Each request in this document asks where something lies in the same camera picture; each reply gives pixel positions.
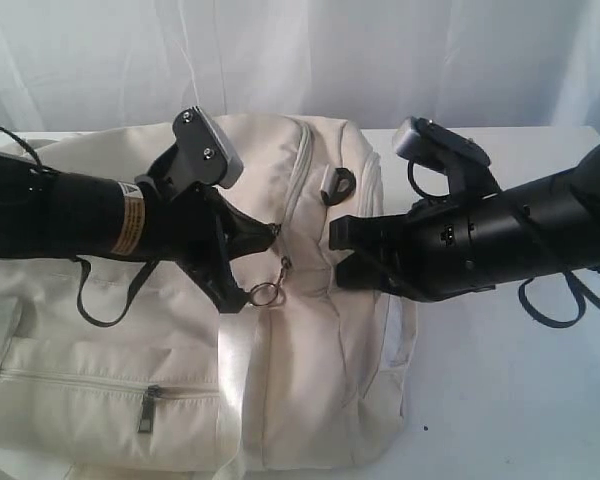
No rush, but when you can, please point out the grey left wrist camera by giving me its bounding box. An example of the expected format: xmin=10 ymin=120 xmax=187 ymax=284
xmin=169 ymin=106 xmax=243 ymax=191

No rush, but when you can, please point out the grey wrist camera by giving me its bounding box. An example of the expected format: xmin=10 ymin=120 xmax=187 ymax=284
xmin=169 ymin=106 xmax=243 ymax=191
xmin=392 ymin=117 xmax=491 ymax=173

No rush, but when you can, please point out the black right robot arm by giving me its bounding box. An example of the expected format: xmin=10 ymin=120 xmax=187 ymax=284
xmin=329 ymin=137 xmax=600 ymax=302

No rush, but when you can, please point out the cream fabric duffel bag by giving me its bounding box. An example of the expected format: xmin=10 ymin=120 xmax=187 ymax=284
xmin=0 ymin=114 xmax=417 ymax=479

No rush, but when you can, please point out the metal key ring zipper pull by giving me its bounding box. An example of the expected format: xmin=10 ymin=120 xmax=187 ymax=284
xmin=249 ymin=222 xmax=292 ymax=307

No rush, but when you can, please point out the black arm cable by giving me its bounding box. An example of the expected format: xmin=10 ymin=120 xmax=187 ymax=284
xmin=407 ymin=162 xmax=600 ymax=331
xmin=0 ymin=119 xmax=156 ymax=329

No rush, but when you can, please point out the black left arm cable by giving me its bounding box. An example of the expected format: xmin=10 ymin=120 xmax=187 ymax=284
xmin=0 ymin=119 xmax=156 ymax=329

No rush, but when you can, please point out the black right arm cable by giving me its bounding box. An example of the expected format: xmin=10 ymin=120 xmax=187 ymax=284
xmin=407 ymin=162 xmax=600 ymax=331

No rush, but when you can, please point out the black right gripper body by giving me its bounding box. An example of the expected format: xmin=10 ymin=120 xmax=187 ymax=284
xmin=379 ymin=197 xmax=500 ymax=302

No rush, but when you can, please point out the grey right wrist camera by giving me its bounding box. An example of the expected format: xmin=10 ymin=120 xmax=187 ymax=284
xmin=392 ymin=117 xmax=491 ymax=173

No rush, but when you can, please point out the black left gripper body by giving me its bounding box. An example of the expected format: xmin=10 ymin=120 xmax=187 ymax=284
xmin=134 ymin=167 xmax=228 ymax=270

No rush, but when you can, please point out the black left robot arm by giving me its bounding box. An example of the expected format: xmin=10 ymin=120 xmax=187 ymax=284
xmin=0 ymin=146 xmax=279 ymax=313

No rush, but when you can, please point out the white backdrop curtain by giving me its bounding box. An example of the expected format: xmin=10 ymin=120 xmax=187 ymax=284
xmin=0 ymin=1 xmax=600 ymax=133

